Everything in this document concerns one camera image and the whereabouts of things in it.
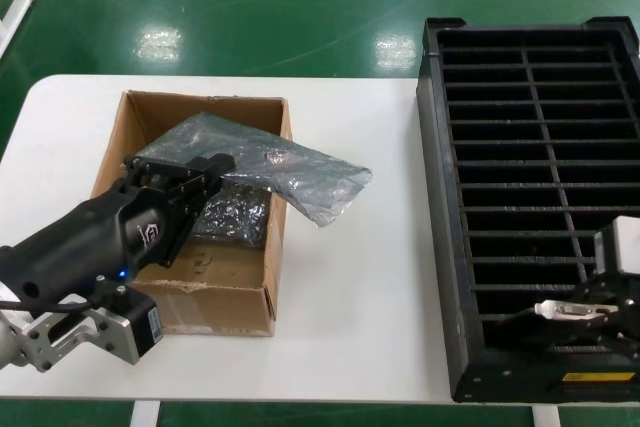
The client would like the black slotted plastic crate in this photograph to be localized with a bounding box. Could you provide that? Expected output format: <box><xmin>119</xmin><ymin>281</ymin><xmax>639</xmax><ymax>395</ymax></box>
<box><xmin>416</xmin><ymin>15</ymin><xmax>640</xmax><ymax>402</ymax></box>

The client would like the brown cardboard box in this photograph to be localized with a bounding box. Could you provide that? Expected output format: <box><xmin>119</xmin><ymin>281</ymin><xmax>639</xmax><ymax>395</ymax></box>
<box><xmin>91</xmin><ymin>90</ymin><xmax>297</xmax><ymax>337</ymax></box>

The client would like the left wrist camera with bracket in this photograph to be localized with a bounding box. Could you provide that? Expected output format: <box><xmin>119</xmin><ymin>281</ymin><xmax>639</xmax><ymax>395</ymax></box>
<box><xmin>19</xmin><ymin>274</ymin><xmax>164</xmax><ymax>373</ymax></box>

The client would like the black graphics card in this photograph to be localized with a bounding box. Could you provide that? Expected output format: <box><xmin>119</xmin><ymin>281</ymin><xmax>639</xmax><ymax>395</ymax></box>
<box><xmin>499</xmin><ymin>298</ymin><xmax>621</xmax><ymax>343</ymax></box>

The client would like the white metal table frame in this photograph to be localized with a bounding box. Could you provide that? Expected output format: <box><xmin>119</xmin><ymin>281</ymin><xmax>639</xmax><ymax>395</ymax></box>
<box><xmin>0</xmin><ymin>0</ymin><xmax>38</xmax><ymax>57</ymax></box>

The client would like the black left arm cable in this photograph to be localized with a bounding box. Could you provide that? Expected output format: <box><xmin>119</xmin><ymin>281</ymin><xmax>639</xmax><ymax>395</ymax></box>
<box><xmin>0</xmin><ymin>294</ymin><xmax>104</xmax><ymax>312</ymax></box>

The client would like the bagged graphics card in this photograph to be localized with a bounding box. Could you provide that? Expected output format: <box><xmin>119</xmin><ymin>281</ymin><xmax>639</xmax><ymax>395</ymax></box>
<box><xmin>192</xmin><ymin>185</ymin><xmax>274</xmax><ymax>249</ymax></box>

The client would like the grey antistatic plastic bag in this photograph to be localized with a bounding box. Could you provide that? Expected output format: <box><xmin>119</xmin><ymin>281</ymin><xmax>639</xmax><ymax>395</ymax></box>
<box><xmin>137</xmin><ymin>109</ymin><xmax>375</xmax><ymax>231</ymax></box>

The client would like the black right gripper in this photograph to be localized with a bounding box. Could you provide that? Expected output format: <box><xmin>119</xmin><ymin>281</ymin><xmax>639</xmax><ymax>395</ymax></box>
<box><xmin>547</xmin><ymin>271</ymin><xmax>640</xmax><ymax>348</ymax></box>

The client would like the white table leg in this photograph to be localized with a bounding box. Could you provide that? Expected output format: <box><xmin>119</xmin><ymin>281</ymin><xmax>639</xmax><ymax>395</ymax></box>
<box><xmin>130</xmin><ymin>399</ymin><xmax>162</xmax><ymax>427</ymax></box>
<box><xmin>532</xmin><ymin>404</ymin><xmax>561</xmax><ymax>427</ymax></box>

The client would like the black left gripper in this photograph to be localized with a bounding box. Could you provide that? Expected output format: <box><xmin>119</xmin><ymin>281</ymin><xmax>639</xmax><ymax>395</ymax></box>
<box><xmin>0</xmin><ymin>154</ymin><xmax>236</xmax><ymax>316</ymax></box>

